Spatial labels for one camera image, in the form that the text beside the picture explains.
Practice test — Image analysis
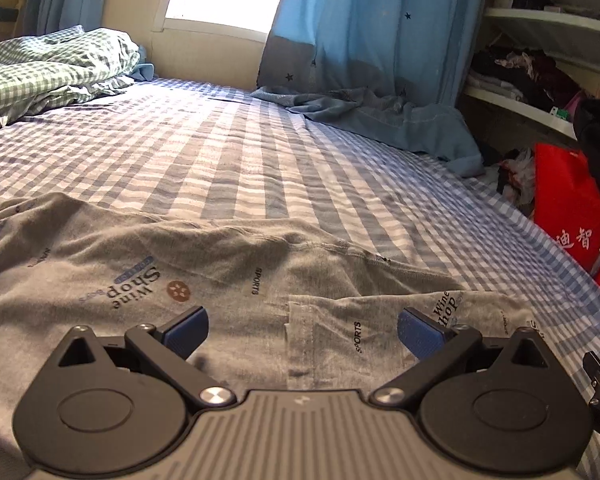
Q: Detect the heap of clothes beside bed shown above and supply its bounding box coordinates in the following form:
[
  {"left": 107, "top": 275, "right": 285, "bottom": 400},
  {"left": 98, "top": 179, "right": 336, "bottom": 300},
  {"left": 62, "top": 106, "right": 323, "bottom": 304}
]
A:
[{"left": 479, "top": 144, "right": 539, "bottom": 209}]

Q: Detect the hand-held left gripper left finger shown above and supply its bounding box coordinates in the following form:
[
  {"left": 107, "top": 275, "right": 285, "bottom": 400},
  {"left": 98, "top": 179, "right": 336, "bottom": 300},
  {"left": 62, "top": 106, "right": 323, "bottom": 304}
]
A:
[{"left": 52, "top": 305, "right": 237, "bottom": 407}]

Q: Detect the wide blue star curtain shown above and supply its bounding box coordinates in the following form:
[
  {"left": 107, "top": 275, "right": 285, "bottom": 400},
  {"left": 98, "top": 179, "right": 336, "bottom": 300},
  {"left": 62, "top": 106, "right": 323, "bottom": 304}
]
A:
[{"left": 256, "top": 0, "right": 492, "bottom": 107}]

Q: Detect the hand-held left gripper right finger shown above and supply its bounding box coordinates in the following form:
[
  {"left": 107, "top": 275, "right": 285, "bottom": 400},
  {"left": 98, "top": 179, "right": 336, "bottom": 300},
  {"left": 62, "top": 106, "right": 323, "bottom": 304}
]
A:
[{"left": 371, "top": 306, "right": 556, "bottom": 407}]

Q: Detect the blue checked bed sheet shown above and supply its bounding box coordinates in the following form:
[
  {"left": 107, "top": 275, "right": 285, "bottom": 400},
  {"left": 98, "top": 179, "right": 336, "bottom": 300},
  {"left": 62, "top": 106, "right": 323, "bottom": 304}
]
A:
[{"left": 0, "top": 77, "right": 600, "bottom": 480}]

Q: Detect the red bag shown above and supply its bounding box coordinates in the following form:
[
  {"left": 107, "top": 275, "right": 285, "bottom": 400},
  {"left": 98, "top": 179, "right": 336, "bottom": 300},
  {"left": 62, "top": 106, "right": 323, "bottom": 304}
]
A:
[{"left": 532, "top": 142, "right": 600, "bottom": 307}]

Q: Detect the grey printed t-shirt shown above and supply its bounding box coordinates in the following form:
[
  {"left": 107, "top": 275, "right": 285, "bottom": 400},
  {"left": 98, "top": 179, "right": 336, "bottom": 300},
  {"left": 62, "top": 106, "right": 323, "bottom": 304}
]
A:
[{"left": 0, "top": 191, "right": 549, "bottom": 443}]

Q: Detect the green checked quilt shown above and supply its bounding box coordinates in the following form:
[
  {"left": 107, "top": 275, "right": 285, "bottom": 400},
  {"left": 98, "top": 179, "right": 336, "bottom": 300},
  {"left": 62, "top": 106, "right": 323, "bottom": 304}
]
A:
[{"left": 0, "top": 25, "right": 149, "bottom": 137}]

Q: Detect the white shelf unit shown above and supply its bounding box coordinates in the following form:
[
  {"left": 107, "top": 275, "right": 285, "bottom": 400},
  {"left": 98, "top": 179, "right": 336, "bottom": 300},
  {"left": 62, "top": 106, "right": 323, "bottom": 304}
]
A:
[{"left": 459, "top": 0, "right": 600, "bottom": 142}]

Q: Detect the pile of clothes on shelf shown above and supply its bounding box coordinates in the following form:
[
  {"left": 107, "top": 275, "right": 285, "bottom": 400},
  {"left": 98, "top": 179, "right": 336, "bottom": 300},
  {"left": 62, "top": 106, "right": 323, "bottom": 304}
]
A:
[{"left": 467, "top": 45, "right": 589, "bottom": 112}]

